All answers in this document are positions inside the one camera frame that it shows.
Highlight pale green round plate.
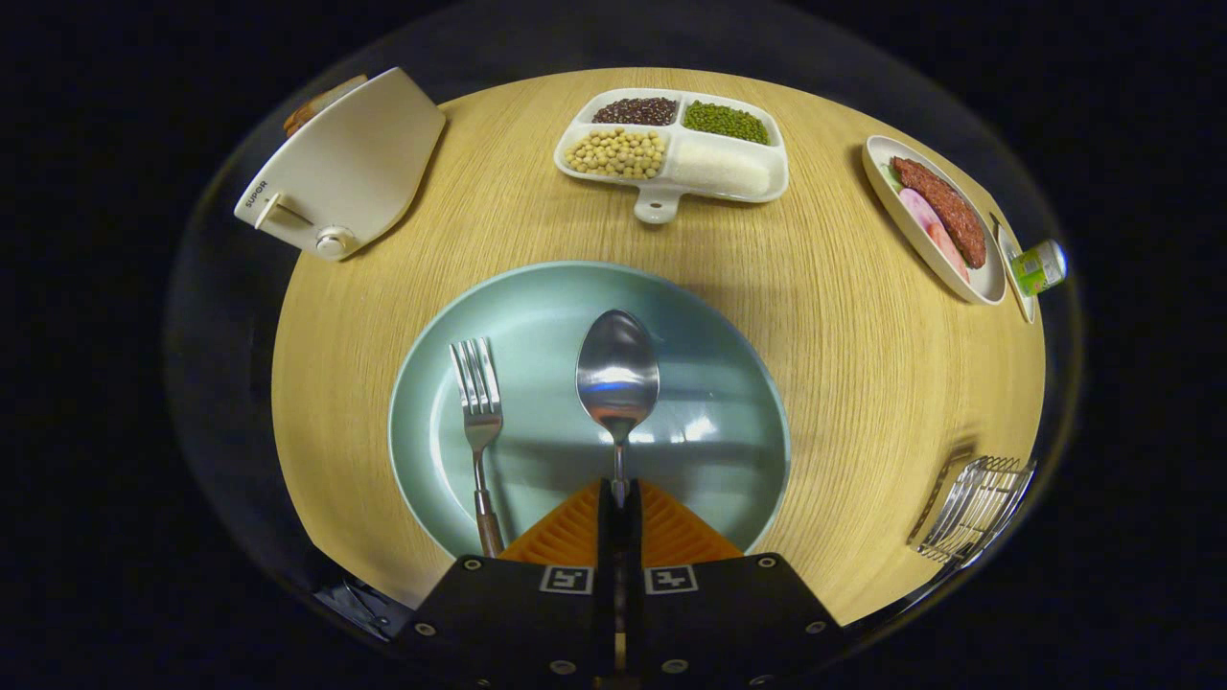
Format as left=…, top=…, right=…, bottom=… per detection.
left=388, top=261, right=792, bottom=566

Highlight wooden handled metal fork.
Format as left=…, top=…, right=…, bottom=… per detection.
left=451, top=337, right=506, bottom=559

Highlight small white dish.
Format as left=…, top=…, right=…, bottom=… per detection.
left=992, top=216, right=1038, bottom=325

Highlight brown meat patty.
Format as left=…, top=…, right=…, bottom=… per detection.
left=891, top=156, right=988, bottom=270

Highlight silver metal spoon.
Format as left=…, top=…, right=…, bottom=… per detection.
left=575, top=309, right=662, bottom=509

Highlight white divided bean tray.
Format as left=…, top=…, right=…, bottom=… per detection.
left=554, top=88, right=789, bottom=225

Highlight toasted bread slice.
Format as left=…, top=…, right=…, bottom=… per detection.
left=283, top=75, right=368, bottom=136

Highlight pink ham slices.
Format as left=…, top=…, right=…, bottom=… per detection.
left=898, top=188, right=971, bottom=284

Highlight white oval plate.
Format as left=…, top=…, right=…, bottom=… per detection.
left=861, top=134, right=1008, bottom=306

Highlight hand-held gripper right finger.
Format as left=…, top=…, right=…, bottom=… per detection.
left=621, top=479, right=845, bottom=690

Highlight white toaster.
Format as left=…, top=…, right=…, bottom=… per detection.
left=234, top=67, right=448, bottom=262

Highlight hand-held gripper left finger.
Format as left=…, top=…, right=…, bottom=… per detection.
left=398, top=479, right=620, bottom=690

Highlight silver wire rack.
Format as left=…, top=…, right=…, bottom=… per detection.
left=909, top=455, right=1038, bottom=564

